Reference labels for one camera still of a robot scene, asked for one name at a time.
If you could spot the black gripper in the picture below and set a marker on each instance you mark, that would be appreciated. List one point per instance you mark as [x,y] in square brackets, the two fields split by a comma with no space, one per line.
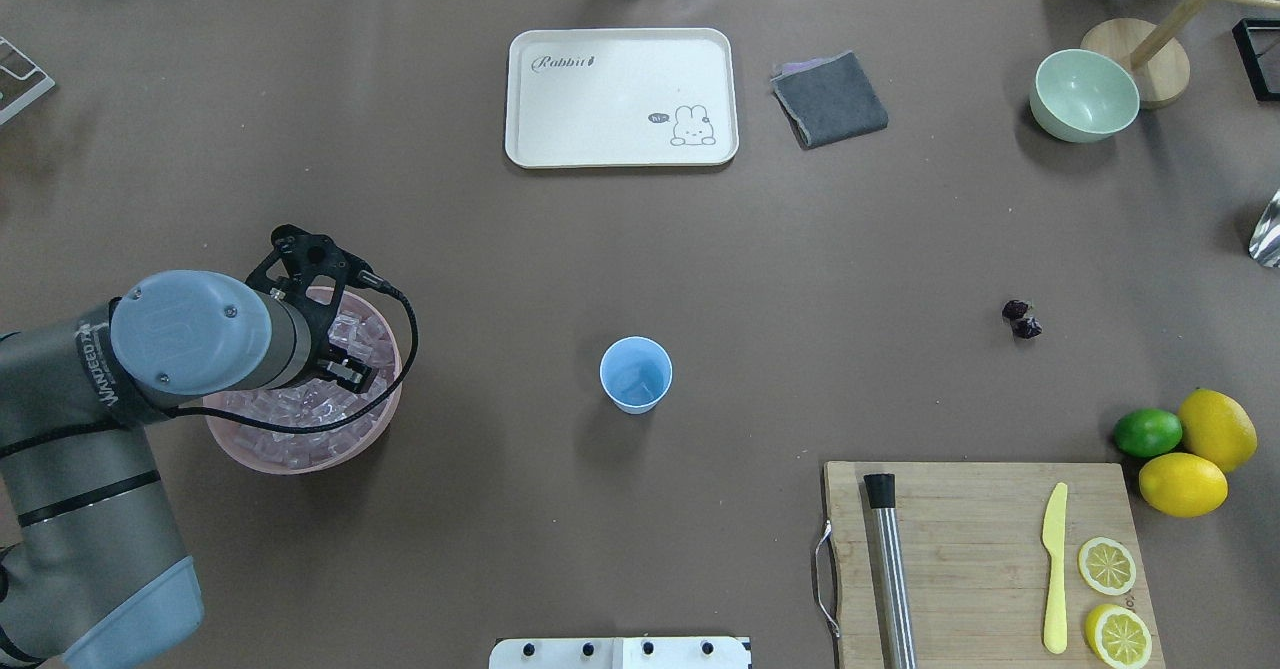
[322,338]

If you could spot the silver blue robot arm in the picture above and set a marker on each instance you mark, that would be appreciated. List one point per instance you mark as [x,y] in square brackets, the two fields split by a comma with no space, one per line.
[100,576]

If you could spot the clear ice cube pile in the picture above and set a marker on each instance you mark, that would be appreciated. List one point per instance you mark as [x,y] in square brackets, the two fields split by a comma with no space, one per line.
[300,419]

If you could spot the light blue cup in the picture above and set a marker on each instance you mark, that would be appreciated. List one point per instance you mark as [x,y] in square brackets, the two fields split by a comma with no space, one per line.
[636,373]

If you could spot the wooden cup tree stand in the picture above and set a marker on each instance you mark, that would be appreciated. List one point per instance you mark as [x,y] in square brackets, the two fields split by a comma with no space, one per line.
[1152,54]

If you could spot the metal ice scoop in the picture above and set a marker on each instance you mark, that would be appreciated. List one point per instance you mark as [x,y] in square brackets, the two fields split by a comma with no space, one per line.
[1263,246]

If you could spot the pink bowl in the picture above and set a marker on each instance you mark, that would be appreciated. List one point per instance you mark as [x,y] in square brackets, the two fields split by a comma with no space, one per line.
[300,449]

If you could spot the cream rabbit tray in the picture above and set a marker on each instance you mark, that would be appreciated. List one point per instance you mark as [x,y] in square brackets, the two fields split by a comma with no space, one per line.
[621,97]

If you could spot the grey folded cloth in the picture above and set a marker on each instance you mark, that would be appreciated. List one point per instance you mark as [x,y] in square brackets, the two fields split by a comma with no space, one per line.
[829,99]

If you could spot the steel muddler black tip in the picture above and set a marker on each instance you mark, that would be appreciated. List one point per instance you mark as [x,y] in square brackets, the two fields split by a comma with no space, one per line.
[893,585]

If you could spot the wooden cutting board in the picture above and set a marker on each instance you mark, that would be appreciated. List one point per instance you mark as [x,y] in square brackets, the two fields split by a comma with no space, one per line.
[975,567]

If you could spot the yellow plastic knife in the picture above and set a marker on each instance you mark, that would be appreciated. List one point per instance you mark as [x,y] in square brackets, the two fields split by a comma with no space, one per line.
[1053,528]

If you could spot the mint green bowl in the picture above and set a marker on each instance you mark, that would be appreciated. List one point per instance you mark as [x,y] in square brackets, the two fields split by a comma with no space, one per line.
[1082,96]

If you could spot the lemon half slice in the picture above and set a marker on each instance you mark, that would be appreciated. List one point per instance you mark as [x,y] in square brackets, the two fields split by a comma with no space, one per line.
[1107,566]
[1118,636]

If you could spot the green lime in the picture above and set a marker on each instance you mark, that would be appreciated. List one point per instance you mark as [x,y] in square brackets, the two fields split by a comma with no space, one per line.
[1148,432]

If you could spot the black framed mirror tray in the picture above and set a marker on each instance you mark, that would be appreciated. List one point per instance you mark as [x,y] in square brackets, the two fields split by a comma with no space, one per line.
[1257,41]

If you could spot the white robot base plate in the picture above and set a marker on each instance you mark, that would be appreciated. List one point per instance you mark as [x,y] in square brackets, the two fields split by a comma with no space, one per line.
[623,652]

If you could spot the white wire cup rack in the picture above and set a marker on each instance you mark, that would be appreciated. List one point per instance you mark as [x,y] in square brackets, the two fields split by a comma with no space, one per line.
[22,81]

